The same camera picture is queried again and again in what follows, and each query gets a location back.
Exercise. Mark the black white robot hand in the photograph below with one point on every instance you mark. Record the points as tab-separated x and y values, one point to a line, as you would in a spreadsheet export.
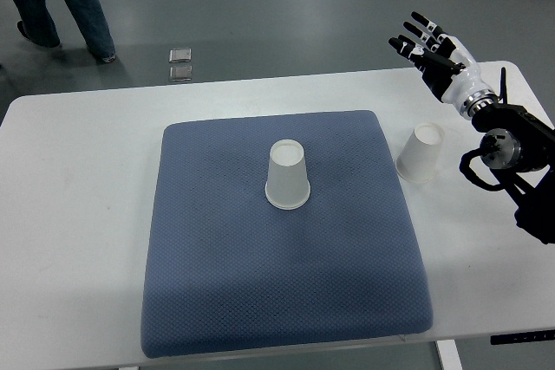
447	68

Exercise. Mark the white paper cup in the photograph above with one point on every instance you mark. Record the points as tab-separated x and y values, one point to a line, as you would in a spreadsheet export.
417	161
287	186

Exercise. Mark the upper metal floor plate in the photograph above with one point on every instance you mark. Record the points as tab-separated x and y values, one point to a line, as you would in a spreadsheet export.
180	55

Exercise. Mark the black desk control panel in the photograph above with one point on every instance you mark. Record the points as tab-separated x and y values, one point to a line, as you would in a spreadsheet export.
526	337

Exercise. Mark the white table leg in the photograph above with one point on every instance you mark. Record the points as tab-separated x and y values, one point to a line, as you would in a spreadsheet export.
448	355

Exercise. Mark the blue grey fabric cushion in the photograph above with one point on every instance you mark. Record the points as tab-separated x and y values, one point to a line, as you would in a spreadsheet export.
226	270

